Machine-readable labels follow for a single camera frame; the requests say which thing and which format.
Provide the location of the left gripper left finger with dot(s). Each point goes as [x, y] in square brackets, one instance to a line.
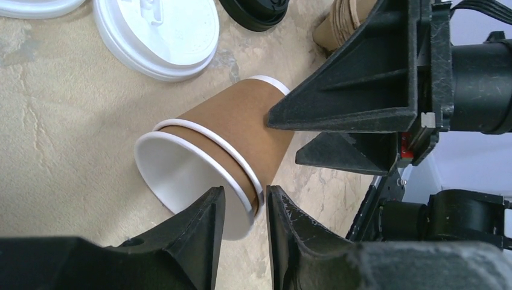
[180, 253]

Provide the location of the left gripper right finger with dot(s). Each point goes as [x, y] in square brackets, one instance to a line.
[307, 255]

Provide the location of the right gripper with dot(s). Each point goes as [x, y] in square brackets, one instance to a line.
[370, 83]

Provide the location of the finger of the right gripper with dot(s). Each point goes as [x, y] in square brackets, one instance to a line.
[362, 153]

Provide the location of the brown paper cup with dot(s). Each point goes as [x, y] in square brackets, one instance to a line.
[235, 120]
[179, 165]

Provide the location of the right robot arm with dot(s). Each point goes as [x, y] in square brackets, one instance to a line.
[453, 214]

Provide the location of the stack of pulp carriers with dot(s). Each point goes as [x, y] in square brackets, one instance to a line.
[341, 22]

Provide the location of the black lids by cups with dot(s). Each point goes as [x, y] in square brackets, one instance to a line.
[256, 15]

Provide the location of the white cup lid near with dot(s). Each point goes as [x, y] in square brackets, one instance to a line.
[167, 40]

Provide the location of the white cup lid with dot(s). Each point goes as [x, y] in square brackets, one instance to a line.
[167, 40]
[38, 9]

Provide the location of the white cup lid far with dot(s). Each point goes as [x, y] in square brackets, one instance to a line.
[38, 9]

